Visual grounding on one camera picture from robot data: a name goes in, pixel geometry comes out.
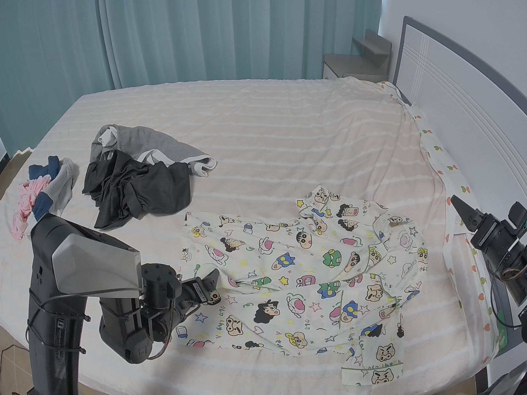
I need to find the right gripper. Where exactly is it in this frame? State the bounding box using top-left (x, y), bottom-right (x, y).
top-left (451, 195), bottom-right (514, 257)

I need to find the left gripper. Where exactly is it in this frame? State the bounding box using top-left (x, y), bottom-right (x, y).
top-left (189, 273), bottom-right (223, 306)

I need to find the white printed pyjama top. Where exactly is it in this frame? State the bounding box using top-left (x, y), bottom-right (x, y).
top-left (177, 184), bottom-right (425, 386)

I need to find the black garment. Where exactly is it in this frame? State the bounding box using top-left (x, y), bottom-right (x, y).
top-left (82, 151), bottom-right (192, 229)

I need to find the grey and white garment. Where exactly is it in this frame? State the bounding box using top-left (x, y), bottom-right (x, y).
top-left (90, 124), bottom-right (217, 178)

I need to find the white and blue sweater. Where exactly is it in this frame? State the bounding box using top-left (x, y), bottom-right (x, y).
top-left (28, 156), bottom-right (80, 223)

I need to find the bed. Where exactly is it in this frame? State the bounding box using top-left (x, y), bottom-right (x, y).
top-left (0, 15), bottom-right (527, 391)

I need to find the grey bedside table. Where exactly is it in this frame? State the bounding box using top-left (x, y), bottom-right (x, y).
top-left (323, 29), bottom-right (392, 79)

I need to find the pink garment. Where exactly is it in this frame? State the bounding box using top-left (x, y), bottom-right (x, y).
top-left (12, 179), bottom-right (52, 239)

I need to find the blue-green curtain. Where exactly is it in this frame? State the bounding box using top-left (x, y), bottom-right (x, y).
top-left (97, 0), bottom-right (383, 90)
top-left (0, 0), bottom-right (114, 155)

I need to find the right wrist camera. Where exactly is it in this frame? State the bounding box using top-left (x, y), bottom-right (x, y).
top-left (508, 202), bottom-right (527, 231)

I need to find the black cable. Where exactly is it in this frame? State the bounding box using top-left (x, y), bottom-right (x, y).
top-left (0, 343), bottom-right (27, 363)

